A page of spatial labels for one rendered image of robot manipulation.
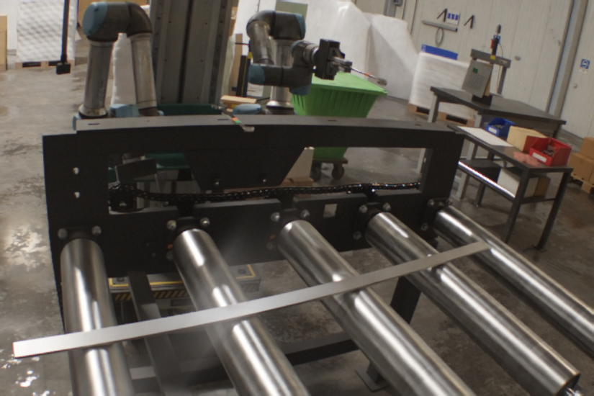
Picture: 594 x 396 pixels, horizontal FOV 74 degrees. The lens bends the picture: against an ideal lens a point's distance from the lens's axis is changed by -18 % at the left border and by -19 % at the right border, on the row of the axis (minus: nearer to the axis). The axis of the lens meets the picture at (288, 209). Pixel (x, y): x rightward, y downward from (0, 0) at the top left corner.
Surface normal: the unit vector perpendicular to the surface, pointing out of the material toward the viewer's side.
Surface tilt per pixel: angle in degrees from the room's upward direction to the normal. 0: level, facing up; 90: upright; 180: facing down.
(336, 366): 0
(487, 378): 0
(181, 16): 90
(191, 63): 90
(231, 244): 90
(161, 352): 0
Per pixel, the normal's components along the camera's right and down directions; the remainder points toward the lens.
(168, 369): 0.14, -0.89
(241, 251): 0.42, 0.44
